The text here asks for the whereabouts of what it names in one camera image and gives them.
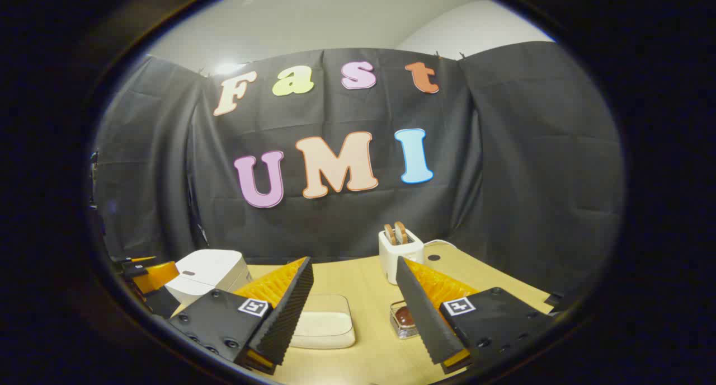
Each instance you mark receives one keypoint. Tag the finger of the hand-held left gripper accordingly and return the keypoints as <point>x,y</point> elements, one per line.
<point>156,277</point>
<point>131,260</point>

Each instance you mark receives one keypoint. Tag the white rice cooker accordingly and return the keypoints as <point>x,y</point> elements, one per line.
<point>210,273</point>

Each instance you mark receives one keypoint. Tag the clear plastic rice box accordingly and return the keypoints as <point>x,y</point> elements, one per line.
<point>327,326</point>

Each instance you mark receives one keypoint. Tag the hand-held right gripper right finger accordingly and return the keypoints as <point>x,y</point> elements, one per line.
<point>428,318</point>

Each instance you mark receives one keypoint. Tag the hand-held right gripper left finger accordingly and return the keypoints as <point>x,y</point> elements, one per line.
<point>282,318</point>

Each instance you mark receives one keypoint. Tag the white toaster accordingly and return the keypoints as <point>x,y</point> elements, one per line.
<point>391,259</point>

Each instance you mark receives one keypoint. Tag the small black table bracket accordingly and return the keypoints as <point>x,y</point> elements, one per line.
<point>554,300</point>

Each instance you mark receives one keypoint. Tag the toasted bread slice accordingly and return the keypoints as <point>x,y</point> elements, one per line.
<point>400,232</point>
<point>389,234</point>

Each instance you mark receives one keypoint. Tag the black backdrop cloth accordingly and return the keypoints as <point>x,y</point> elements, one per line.
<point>503,150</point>

